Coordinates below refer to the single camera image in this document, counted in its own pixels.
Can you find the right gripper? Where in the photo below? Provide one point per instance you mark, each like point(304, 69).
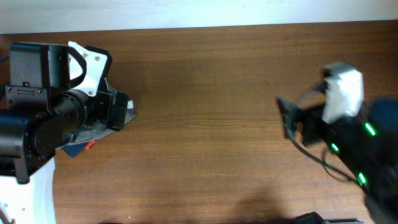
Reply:
point(310, 119)

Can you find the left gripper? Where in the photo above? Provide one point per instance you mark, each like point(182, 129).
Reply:
point(104, 101)

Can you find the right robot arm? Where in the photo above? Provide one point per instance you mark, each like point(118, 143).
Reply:
point(366, 144)

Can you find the red orange garment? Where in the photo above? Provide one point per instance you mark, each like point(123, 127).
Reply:
point(89, 145)

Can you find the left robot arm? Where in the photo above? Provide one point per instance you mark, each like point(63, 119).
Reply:
point(58, 97)

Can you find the grey folded garment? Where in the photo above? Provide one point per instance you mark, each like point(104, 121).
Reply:
point(70, 114)

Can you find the navy folded garment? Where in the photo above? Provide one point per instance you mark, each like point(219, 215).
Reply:
point(75, 149)

